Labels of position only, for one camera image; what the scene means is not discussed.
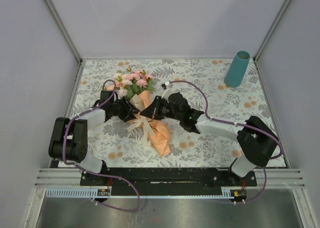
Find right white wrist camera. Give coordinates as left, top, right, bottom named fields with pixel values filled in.
left=161, top=81, right=172, bottom=100

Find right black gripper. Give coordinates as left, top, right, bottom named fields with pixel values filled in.
left=140, top=96, right=182, bottom=122

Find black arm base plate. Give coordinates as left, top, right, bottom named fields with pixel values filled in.
left=80, top=167, right=257, bottom=187

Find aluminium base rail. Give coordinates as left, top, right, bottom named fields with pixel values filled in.
left=34, top=167, right=306, bottom=189

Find floral patterned table mat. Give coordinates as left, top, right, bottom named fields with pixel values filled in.
left=71, top=59, right=274, bottom=168

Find orange beige wrapping paper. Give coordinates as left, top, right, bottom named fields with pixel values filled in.
left=129, top=91, right=171, bottom=157

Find pink flower bunch green stems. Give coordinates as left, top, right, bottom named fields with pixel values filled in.
left=113, top=67, right=155, bottom=99

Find white slotted cable duct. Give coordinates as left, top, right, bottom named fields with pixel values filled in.
left=45, top=186, right=236, bottom=201

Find cream printed ribbon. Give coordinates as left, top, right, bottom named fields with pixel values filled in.
left=126, top=112, right=155, bottom=149

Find left aluminium frame post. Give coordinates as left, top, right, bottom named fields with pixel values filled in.
left=43, top=0, right=83, bottom=64

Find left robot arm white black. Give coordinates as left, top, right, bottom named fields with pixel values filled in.
left=48, top=90, right=139, bottom=186

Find teal cylindrical vase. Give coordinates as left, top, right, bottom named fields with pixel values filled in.
left=224, top=50, right=250, bottom=88

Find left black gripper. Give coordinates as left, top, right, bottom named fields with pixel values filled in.
left=110, top=96, right=141, bottom=122

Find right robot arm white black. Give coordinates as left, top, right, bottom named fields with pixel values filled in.
left=140, top=92, right=279, bottom=186

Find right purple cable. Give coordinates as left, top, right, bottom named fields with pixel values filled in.
left=166, top=80, right=284, bottom=204

